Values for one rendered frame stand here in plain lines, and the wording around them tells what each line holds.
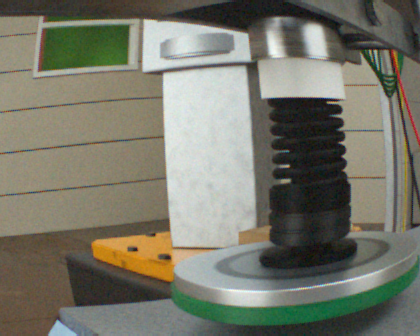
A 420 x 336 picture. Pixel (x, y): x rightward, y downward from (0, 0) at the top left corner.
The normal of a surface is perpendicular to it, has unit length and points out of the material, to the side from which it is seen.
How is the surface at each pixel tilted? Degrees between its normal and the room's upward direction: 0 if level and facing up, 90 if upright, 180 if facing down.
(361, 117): 90
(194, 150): 90
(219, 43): 90
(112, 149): 90
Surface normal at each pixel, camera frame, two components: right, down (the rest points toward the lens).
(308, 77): -0.03, 0.05
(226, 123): -0.36, 0.07
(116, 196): 0.70, 0.00
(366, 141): -0.72, 0.07
